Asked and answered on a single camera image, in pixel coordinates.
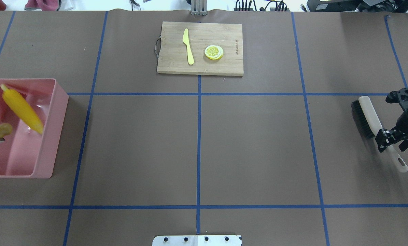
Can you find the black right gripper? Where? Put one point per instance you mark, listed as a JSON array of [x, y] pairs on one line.
[[406, 122]]

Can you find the white hand brush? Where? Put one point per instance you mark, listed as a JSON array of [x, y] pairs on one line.
[[370, 125]]

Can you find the yellow toy corn cob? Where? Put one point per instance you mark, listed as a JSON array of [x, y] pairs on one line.
[[15, 101]]

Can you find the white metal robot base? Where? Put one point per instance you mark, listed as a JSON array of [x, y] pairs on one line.
[[197, 240]]

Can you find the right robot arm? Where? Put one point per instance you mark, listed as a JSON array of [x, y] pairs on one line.
[[386, 138]]

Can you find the pink plastic bin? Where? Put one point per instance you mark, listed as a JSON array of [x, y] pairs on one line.
[[25, 153]]

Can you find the toy lemon slice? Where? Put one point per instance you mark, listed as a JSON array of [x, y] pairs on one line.
[[214, 52]]

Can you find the yellow plastic toy knife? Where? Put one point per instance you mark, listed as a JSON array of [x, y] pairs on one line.
[[190, 57]]

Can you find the wooden cutting board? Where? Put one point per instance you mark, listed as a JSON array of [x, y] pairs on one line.
[[172, 56]]

